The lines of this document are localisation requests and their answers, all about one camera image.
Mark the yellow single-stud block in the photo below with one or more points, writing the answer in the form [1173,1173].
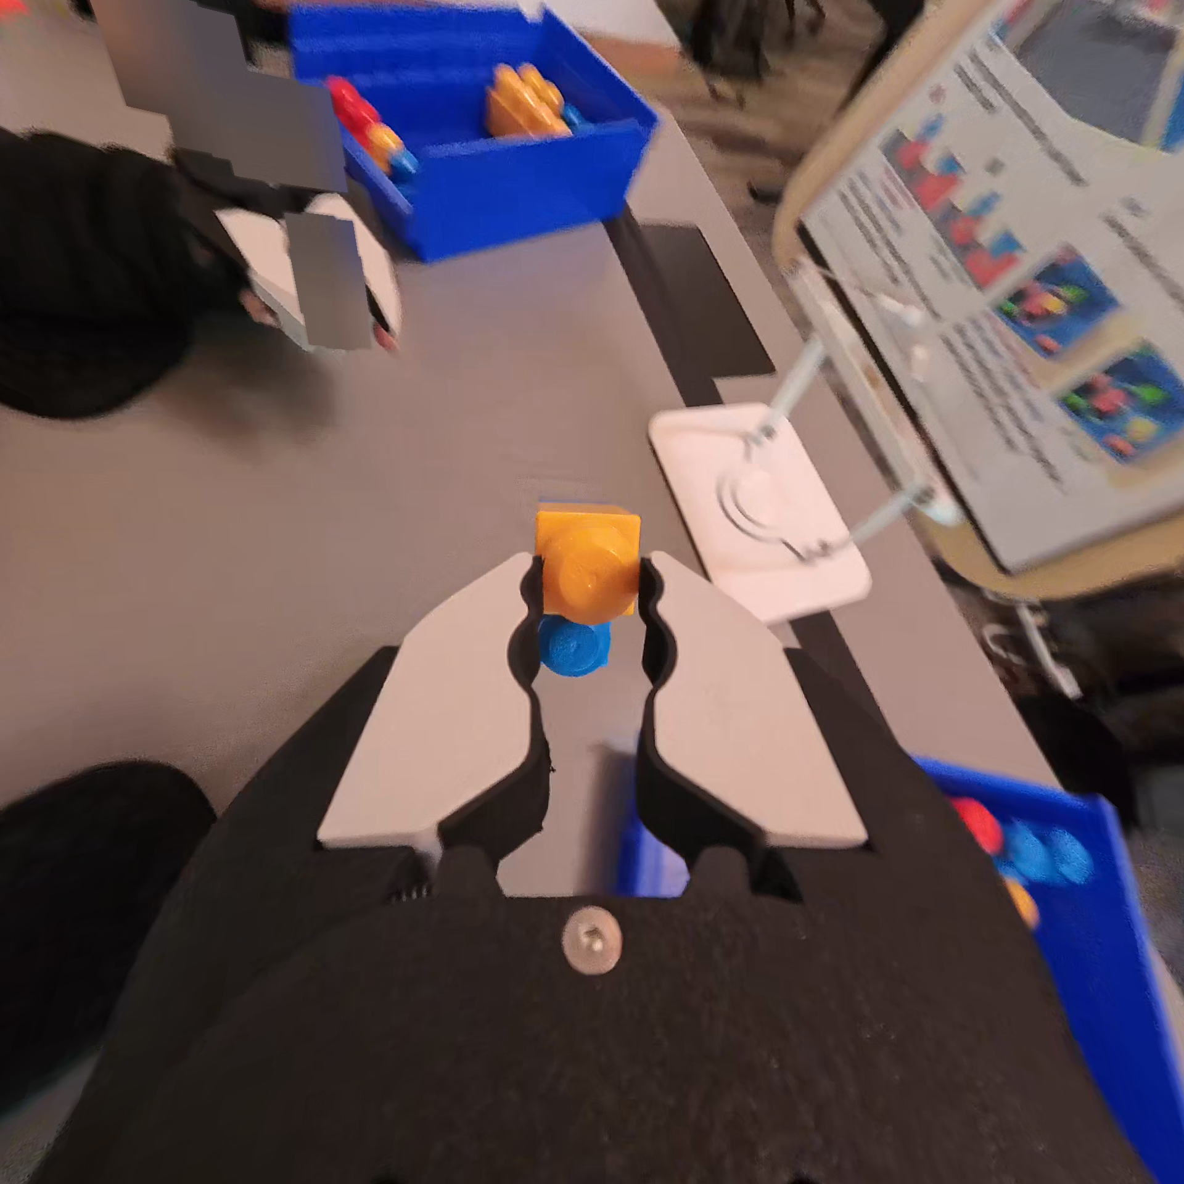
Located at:
[588,564]

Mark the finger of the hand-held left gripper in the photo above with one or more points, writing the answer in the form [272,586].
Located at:
[380,277]
[259,249]

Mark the pile of colourful blocks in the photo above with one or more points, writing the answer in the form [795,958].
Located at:
[523,106]

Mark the heap of joined block pairs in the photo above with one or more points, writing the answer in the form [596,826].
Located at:
[1026,851]

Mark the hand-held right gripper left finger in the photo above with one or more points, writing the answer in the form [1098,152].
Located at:
[434,730]

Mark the black office chair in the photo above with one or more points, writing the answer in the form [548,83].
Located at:
[730,36]
[1109,665]

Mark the person's left hand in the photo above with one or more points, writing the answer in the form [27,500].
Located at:
[254,304]

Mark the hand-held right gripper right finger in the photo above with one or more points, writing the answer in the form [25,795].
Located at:
[748,740]

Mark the printed instruction sheet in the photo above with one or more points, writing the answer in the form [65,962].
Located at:
[1018,416]

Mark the blue two-stud block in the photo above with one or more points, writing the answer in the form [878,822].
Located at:
[574,647]

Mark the black mesh chair armrest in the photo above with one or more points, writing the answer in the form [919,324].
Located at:
[83,906]

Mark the blue plastic bin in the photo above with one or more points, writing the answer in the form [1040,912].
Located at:
[517,199]
[1109,971]

